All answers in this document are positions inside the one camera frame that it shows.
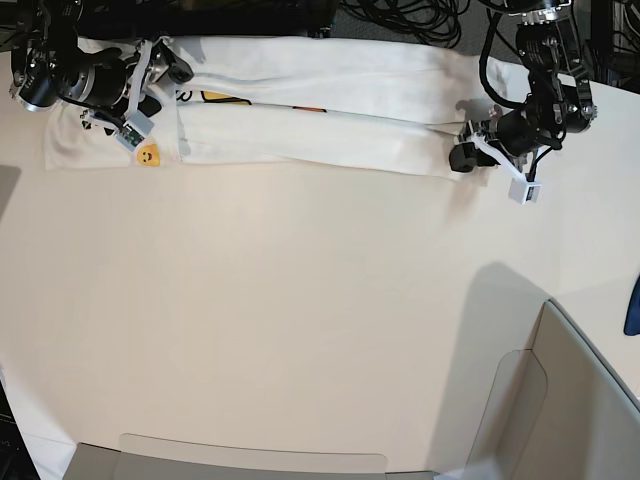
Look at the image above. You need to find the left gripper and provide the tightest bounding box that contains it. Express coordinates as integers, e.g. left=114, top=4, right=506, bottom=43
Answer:
left=449, top=107, right=565, bottom=173

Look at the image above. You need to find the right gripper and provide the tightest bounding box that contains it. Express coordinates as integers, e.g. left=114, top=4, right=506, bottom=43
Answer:
left=54, top=44, right=194, bottom=118

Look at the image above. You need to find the white printed t-shirt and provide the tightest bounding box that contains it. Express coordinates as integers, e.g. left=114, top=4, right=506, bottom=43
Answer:
left=43, top=37, right=492, bottom=178

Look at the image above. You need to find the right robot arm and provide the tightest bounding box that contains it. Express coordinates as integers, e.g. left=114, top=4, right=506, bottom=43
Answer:
left=1, top=1, right=194, bottom=128

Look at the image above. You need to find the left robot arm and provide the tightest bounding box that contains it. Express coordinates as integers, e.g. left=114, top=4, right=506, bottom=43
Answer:
left=449, top=1, right=597, bottom=180

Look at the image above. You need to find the blue cloth at edge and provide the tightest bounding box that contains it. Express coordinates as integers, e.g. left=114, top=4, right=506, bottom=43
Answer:
left=623, top=277, right=640, bottom=336

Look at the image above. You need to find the grey cardboard box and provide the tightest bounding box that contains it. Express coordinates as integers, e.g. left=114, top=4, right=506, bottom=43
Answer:
left=66, top=300, right=639, bottom=479

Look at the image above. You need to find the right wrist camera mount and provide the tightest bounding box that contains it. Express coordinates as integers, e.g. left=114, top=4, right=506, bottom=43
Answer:
left=79, top=39, right=166, bottom=152

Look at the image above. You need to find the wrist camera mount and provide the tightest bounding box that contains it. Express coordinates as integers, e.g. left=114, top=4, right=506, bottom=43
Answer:
left=454, top=120, right=546, bottom=205
left=79, top=39, right=166, bottom=152

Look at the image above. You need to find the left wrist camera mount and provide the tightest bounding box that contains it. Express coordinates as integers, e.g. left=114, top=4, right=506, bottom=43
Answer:
left=454, top=120, right=546, bottom=205

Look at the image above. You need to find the black cable bundle background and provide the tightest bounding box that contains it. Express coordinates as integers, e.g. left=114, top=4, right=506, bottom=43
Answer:
left=336, top=1, right=639, bottom=94

